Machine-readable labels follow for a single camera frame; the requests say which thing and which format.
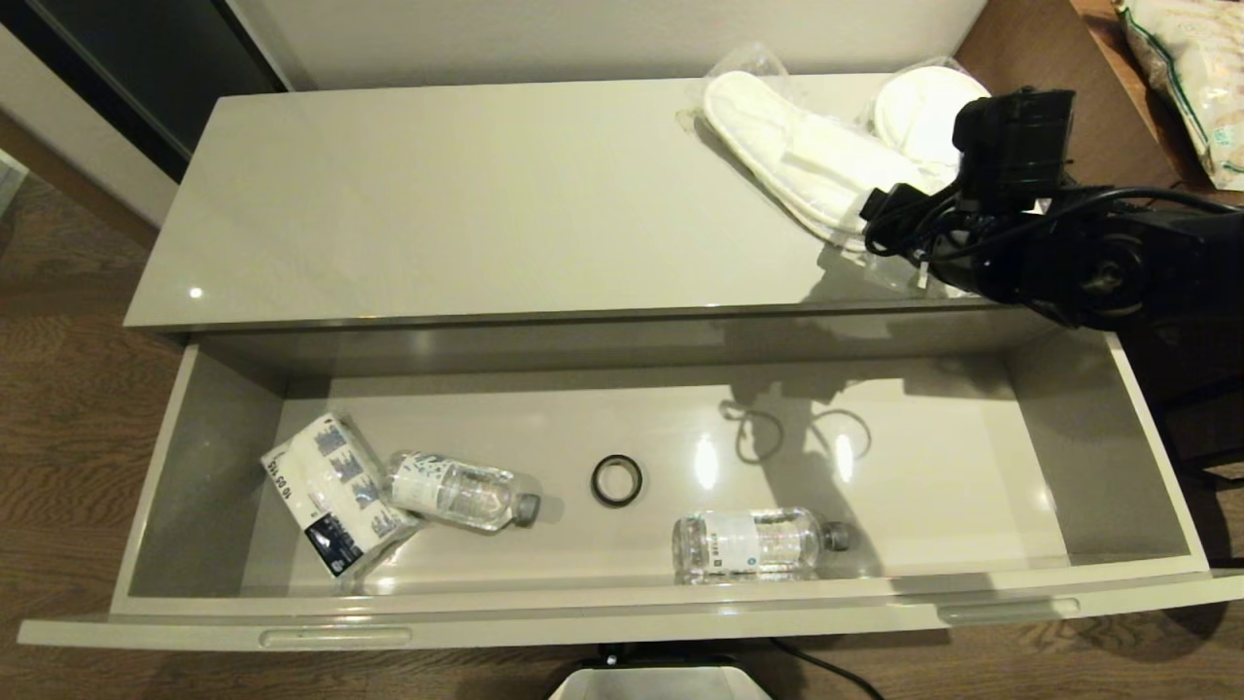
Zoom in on brown wooden desk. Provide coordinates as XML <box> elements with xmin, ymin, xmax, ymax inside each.
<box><xmin>957</xmin><ymin>0</ymin><xmax>1244</xmax><ymax>302</ymax></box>

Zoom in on black base cable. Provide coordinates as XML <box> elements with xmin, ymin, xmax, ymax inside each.
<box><xmin>773</xmin><ymin>637</ymin><xmax>885</xmax><ymax>700</ymax></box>

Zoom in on black tape ring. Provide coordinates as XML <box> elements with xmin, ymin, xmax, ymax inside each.
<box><xmin>590</xmin><ymin>455</ymin><xmax>643</xmax><ymax>509</ymax></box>

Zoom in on black glass panel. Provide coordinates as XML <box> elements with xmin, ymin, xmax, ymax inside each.
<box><xmin>0</xmin><ymin>0</ymin><xmax>288</xmax><ymax>186</ymax></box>

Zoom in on clear plastic snack bag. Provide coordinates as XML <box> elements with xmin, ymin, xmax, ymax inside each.
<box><xmin>1113</xmin><ymin>0</ymin><xmax>1244</xmax><ymax>193</ymax></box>

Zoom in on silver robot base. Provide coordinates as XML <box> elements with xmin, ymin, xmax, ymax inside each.
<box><xmin>549</xmin><ymin>644</ymin><xmax>774</xmax><ymax>700</ymax></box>

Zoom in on beige glossy cabinet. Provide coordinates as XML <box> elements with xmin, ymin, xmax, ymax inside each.
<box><xmin>124</xmin><ymin>73</ymin><xmax>1148</xmax><ymax>336</ymax></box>

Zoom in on white blue tissue pack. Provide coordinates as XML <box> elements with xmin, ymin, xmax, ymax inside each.
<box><xmin>260</xmin><ymin>415</ymin><xmax>424</xmax><ymax>579</ymax></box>

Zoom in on clear water bottle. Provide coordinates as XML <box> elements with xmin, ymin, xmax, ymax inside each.
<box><xmin>387</xmin><ymin>453</ymin><xmax>541</xmax><ymax>535</ymax></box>
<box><xmin>673</xmin><ymin>506</ymin><xmax>854</xmax><ymax>587</ymax></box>

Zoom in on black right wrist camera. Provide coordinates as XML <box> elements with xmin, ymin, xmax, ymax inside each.
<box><xmin>860</xmin><ymin>183</ymin><xmax>924</xmax><ymax>229</ymax></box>

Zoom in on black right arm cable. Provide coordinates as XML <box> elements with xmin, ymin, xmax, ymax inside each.
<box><xmin>863</xmin><ymin>185</ymin><xmax>1244</xmax><ymax>265</ymax></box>

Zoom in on beige long drawer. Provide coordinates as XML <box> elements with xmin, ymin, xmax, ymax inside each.
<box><xmin>17</xmin><ymin>306</ymin><xmax>1244</xmax><ymax>650</ymax></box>

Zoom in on bagged white slippers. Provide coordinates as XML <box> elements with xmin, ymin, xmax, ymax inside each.
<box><xmin>868</xmin><ymin>58</ymin><xmax>994</xmax><ymax>174</ymax></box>
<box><xmin>677</xmin><ymin>44</ymin><xmax>973</xmax><ymax>298</ymax></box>

